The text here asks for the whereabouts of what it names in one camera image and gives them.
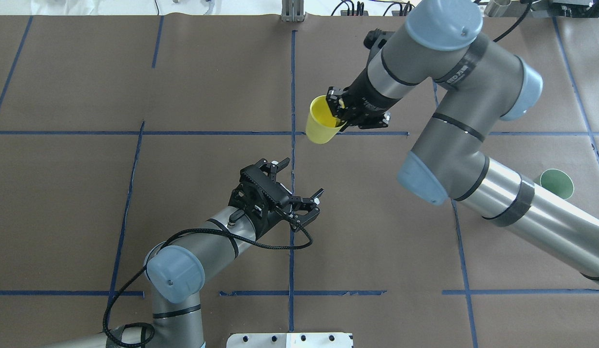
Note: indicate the orange black connector block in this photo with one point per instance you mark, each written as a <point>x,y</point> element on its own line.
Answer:
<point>354,8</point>

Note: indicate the small metal cup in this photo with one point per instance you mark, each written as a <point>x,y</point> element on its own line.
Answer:
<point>496,8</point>

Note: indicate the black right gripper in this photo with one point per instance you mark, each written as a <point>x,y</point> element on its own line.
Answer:
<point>366,98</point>

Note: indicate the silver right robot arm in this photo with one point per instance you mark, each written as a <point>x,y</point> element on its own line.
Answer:
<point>484,83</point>

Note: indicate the aluminium frame post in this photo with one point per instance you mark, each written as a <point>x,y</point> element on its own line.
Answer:
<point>293,11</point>

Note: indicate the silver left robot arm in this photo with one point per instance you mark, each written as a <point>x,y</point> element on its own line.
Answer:
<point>178,268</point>

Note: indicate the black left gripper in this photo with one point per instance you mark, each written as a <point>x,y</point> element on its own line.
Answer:
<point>269,223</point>

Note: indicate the yellow plastic cup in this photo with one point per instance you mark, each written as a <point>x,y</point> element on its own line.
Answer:
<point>321,124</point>

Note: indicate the green plastic cup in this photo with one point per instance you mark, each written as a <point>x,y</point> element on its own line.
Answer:
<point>557,182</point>

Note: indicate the white camera mast base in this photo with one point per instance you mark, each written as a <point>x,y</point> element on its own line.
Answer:
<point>291,340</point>

